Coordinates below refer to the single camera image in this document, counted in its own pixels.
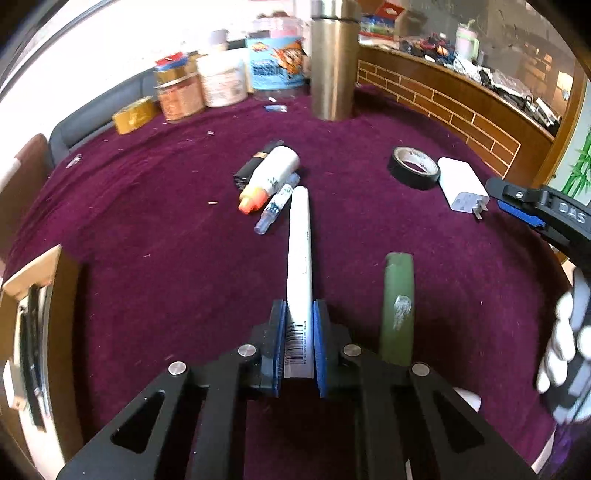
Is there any white plastic tube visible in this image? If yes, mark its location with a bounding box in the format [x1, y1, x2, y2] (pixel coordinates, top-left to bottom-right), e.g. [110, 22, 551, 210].
[452, 387, 482, 414]

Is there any person's right hand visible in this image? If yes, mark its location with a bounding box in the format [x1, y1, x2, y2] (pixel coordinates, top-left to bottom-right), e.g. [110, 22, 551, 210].
[536, 267, 591, 395]

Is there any red black tool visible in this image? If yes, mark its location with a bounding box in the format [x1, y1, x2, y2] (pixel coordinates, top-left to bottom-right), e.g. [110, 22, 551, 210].
[416, 34, 451, 52]

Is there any black tape roll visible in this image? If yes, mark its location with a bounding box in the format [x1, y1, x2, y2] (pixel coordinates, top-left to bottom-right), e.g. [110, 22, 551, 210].
[387, 146, 441, 191]

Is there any wooden brick pattern counter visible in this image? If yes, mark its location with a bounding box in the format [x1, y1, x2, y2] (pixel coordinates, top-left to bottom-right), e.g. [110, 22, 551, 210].
[355, 41, 591, 185]

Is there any yellow tape roll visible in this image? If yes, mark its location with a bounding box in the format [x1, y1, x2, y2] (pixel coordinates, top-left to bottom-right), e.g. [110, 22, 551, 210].
[112, 97, 158, 136]

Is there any metal thermos flask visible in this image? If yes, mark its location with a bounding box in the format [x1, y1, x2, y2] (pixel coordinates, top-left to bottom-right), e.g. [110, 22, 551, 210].
[309, 0, 362, 121]

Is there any white glue bottle orange cap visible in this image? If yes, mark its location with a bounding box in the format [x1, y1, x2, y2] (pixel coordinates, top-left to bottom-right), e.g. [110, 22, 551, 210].
[238, 146, 302, 215]

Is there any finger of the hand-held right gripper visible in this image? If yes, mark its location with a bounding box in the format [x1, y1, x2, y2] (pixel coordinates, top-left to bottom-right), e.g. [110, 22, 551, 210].
[485, 178, 555, 236]

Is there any black gold tube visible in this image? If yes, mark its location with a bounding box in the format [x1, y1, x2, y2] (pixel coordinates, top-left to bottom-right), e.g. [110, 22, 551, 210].
[233, 139, 284, 191]

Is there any clear syringe blue tip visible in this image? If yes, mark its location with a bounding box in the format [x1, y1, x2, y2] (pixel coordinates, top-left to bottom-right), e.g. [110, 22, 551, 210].
[254, 173, 301, 235]

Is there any silver foil bag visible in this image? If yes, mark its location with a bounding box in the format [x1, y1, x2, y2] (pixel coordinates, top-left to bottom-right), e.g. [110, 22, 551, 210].
[480, 67, 522, 93]

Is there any white marker pen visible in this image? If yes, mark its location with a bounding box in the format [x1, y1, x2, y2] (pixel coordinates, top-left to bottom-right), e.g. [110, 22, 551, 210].
[283, 185, 315, 379]

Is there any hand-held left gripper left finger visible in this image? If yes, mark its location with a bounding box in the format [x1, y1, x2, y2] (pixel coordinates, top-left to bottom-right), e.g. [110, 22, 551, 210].
[55, 299, 287, 480]

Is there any black marker pen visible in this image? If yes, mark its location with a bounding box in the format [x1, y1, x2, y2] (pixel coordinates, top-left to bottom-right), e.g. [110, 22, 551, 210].
[18, 284, 47, 432]

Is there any white plug charger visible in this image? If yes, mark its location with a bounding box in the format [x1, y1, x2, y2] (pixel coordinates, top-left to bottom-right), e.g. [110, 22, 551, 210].
[436, 157, 491, 220]

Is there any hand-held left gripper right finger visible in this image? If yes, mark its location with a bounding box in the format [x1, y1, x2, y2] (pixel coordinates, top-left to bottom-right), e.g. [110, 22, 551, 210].
[313, 298, 539, 480]

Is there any colourful cardboard box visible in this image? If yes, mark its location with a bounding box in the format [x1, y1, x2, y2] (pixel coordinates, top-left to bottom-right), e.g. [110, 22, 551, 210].
[360, 0, 407, 38]

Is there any clear jar blue label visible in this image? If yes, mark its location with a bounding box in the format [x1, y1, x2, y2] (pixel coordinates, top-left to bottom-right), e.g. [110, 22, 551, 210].
[246, 18, 309, 102]

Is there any bamboo painted panel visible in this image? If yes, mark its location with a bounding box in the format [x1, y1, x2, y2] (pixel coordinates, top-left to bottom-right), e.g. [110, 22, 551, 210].
[561, 129, 591, 199]

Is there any red blue small packet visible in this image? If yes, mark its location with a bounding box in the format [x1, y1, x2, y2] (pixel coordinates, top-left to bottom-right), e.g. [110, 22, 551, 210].
[154, 52, 190, 71]

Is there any jar with orange label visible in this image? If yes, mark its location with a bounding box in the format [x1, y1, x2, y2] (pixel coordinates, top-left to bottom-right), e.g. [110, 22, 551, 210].
[154, 69, 206, 124]

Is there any white plastic jar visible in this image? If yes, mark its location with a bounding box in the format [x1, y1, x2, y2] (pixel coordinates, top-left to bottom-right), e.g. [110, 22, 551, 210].
[197, 48, 249, 108]

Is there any black leather sofa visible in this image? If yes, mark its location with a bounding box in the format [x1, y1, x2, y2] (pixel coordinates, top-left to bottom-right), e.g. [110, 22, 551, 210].
[48, 69, 158, 162]

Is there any brown armchair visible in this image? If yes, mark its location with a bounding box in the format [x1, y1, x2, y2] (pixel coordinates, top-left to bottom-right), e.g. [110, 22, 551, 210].
[0, 134, 54, 250]

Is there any green stick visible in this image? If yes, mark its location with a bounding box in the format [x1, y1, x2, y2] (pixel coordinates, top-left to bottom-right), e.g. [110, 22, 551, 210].
[379, 252, 416, 367]

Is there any white green cup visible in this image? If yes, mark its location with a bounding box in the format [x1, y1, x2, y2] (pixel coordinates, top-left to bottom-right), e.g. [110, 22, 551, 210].
[455, 21, 481, 61]

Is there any purple tablecloth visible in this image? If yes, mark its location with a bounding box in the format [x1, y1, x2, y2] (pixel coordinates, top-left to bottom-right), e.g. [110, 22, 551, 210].
[0, 83, 573, 480]

